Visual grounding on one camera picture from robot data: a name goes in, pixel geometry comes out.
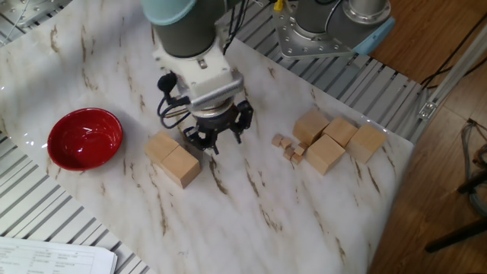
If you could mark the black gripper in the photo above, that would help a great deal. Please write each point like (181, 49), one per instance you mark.
(215, 123)

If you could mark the large wooden cube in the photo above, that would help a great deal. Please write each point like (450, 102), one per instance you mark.
(324, 154)
(365, 144)
(310, 127)
(180, 167)
(160, 146)
(339, 131)

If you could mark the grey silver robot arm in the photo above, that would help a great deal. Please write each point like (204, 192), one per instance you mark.
(182, 26)

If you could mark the white printed paper stack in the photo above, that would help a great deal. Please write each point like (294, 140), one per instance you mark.
(49, 257)

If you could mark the small wooden cube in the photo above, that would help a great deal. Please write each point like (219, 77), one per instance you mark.
(285, 143)
(288, 153)
(276, 140)
(300, 149)
(296, 158)

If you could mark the white marble pattern board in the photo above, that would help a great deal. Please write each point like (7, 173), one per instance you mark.
(228, 209)

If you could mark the yellow plastic piece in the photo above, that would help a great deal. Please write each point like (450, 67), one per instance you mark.
(278, 4)

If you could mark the red glossy bowl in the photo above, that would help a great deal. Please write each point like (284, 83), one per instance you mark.
(84, 139)

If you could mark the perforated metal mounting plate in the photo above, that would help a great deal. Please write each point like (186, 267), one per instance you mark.
(30, 11)

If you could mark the black stand legs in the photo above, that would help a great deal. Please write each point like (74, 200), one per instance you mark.
(456, 236)

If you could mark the white wrist mount housing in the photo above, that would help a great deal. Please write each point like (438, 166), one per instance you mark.
(205, 76)

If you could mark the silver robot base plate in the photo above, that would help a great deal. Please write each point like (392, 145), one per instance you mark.
(289, 38)

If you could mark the aluminium frame rail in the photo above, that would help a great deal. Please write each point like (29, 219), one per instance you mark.
(452, 76)

